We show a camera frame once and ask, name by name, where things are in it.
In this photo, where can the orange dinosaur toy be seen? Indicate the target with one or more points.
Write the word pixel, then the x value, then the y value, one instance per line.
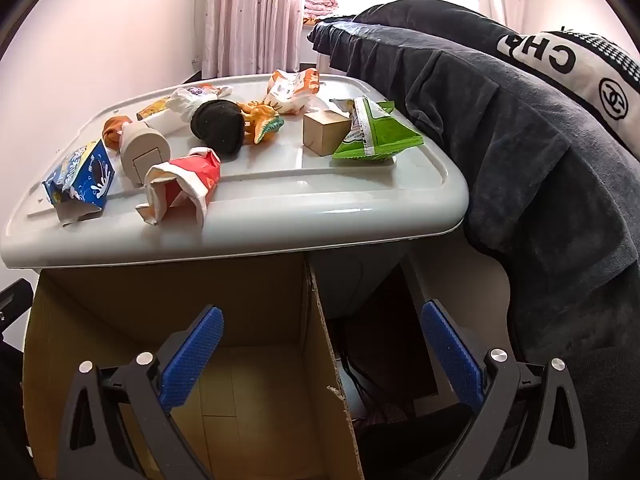
pixel 262 122

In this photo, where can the dark grey blanket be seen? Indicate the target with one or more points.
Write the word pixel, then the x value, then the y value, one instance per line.
pixel 500 135

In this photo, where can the orange white plastic bag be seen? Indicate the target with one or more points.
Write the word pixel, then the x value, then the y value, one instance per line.
pixel 287 90

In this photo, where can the green snack bag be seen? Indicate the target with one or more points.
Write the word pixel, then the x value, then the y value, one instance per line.
pixel 380 135

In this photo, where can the white foam cylinder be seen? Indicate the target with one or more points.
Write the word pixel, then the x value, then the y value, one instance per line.
pixel 145 147

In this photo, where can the red white paper packet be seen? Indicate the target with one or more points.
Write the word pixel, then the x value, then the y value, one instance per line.
pixel 185 180

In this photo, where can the orange yellow snack packet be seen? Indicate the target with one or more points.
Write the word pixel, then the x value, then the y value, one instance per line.
pixel 152 106

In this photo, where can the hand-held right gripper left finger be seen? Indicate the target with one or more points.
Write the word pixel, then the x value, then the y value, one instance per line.
pixel 192 360

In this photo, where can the black sock ball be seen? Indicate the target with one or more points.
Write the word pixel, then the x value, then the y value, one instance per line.
pixel 217 125

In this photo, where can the wooden block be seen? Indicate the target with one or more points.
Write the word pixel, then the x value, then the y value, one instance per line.
pixel 322 132

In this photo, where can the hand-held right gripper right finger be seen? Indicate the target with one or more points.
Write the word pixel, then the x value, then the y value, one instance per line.
pixel 450 360

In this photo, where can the blue cookie box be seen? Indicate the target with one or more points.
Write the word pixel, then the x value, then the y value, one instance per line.
pixel 87 175

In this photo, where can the black white printed cloth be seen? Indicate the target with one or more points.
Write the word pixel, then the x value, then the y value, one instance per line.
pixel 600 80

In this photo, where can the brown cardboard box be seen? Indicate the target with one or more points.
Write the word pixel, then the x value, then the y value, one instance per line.
pixel 280 300

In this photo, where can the folded pink blanket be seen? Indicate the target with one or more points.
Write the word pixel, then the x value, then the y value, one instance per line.
pixel 322 7

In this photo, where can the orange sock ball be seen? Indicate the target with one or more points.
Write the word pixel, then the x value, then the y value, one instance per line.
pixel 112 130

